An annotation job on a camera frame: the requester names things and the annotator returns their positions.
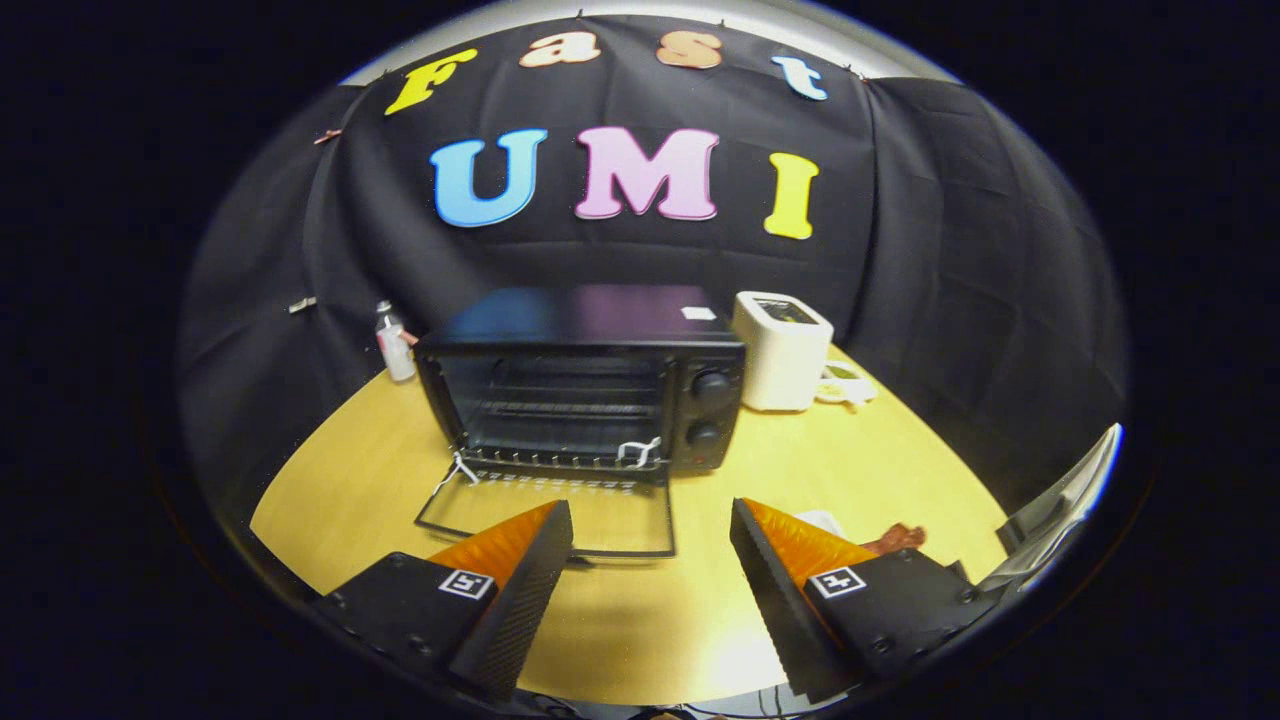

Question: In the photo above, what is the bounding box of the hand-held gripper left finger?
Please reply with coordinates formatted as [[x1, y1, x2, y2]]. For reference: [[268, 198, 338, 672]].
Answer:
[[310, 500, 576, 701]]

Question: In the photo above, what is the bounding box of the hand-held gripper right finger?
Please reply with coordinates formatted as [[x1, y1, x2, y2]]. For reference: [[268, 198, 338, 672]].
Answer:
[[728, 497, 1001, 704]]

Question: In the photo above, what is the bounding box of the brown steak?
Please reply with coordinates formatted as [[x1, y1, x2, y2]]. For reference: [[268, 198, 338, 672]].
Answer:
[[862, 523, 927, 557]]

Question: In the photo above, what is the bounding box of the black toaster oven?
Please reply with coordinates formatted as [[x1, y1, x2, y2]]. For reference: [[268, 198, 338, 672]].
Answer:
[[413, 285, 747, 563]]

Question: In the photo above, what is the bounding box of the small dish with food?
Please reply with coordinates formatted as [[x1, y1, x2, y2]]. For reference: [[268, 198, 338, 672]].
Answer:
[[815, 360, 878, 406]]

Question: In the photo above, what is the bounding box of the white toaster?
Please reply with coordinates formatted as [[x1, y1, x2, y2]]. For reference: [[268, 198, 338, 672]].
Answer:
[[731, 291, 834, 412]]

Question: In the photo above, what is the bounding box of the small clear bottle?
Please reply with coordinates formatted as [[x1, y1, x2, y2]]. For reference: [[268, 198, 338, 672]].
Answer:
[[375, 300, 418, 383]]

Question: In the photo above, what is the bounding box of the black backdrop cloth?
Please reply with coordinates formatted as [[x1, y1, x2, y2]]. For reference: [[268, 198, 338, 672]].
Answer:
[[180, 15, 1129, 521]]

